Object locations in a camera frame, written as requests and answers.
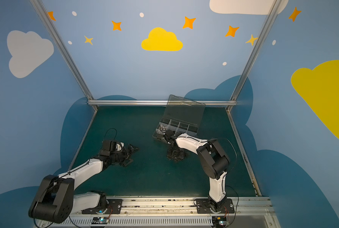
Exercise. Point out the left circuit board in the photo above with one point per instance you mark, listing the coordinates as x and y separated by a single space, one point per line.
100 221

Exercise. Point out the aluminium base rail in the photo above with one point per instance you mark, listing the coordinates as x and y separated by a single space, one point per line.
171 212

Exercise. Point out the right circuit board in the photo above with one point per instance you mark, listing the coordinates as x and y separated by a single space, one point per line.
219 222

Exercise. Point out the rear aluminium frame bar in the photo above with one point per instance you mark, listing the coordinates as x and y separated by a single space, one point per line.
155 103

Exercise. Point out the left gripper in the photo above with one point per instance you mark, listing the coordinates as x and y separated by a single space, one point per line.
126 155

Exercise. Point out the left aluminium frame post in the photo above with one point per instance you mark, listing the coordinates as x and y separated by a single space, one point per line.
49 25

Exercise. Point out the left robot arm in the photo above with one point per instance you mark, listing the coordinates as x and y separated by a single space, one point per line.
55 199

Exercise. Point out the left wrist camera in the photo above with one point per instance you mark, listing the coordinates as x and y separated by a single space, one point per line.
111 146

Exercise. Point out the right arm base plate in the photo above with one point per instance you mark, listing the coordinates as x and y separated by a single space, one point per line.
209 206

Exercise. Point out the silver wing nut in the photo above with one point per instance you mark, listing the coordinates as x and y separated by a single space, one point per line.
163 127

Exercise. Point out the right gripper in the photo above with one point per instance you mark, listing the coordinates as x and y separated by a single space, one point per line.
174 154

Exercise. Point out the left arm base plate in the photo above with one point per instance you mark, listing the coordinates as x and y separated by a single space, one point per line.
112 206

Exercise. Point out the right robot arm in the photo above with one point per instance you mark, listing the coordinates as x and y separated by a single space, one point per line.
214 161

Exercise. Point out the aluminium frame post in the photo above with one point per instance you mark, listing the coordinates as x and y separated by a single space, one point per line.
49 25
265 29

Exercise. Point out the clear plastic organizer box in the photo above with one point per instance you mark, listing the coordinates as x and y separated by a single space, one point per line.
184 118

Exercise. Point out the right aluminium frame post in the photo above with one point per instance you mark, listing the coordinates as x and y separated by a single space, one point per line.
265 29

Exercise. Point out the circuit board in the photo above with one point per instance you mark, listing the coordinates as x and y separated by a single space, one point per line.
219 222
100 221

